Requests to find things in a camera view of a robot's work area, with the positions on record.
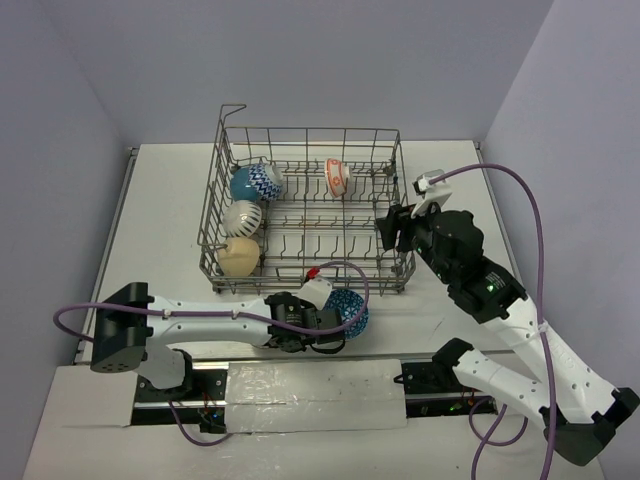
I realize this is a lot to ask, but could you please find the yellow bowl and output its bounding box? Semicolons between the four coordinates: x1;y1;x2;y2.
216;237;260;277

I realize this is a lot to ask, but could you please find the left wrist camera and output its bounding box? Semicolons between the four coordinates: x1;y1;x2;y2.
297;267;333;310

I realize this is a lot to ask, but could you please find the grey wire dish rack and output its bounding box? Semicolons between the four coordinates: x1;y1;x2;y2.
197;103;415;295

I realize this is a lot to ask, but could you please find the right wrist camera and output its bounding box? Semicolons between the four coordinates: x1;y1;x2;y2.
411;169;452;218

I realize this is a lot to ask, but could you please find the orange floral bowl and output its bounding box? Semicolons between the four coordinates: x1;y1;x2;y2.
325;158;350;198

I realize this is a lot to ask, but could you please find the blue patterned bowl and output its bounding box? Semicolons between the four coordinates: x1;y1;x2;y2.
325;289;369;341

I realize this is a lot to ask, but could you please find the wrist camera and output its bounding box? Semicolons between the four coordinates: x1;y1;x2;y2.
297;267;333;310
411;169;452;218

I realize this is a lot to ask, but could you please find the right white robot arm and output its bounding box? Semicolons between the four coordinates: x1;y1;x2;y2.
376;203;639;466

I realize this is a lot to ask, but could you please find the red patterned bowl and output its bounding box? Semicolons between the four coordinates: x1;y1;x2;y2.
248;163;284;201

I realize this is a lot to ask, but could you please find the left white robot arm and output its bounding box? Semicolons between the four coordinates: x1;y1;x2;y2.
90;282;346;399

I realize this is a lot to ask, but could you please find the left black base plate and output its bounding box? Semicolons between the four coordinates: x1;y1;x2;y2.
131;364;228;434

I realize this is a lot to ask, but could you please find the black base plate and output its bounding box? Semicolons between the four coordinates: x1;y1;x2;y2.
393;361;498;418
131;364;228;434

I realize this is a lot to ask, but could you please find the plain blue bowl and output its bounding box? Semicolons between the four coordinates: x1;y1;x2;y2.
230;167;254;201

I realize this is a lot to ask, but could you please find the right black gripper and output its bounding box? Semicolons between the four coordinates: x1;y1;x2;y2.
374;196;455;284

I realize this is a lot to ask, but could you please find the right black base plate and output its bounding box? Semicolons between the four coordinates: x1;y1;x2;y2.
393;361;498;418

